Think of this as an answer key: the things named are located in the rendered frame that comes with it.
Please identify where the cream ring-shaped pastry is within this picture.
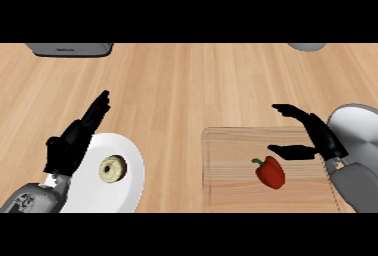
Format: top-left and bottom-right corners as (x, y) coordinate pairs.
(98, 154), (129, 184)

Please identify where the wooden cutting board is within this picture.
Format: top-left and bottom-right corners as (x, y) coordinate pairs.
(201, 126), (346, 214)

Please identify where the grey rounded object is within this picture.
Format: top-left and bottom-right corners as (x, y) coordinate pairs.
(287, 42), (328, 53)

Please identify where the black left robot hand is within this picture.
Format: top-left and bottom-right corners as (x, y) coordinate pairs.
(43, 89), (113, 177)

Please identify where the grey appliance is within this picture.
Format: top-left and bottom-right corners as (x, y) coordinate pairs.
(24, 42), (116, 59)

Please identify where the red bell pepper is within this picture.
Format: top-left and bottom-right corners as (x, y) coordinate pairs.
(252, 155), (288, 191)

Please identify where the white plate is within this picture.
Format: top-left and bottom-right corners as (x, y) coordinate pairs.
(43, 132), (147, 214)

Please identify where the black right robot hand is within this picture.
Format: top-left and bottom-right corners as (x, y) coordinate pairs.
(266, 103), (350, 161)

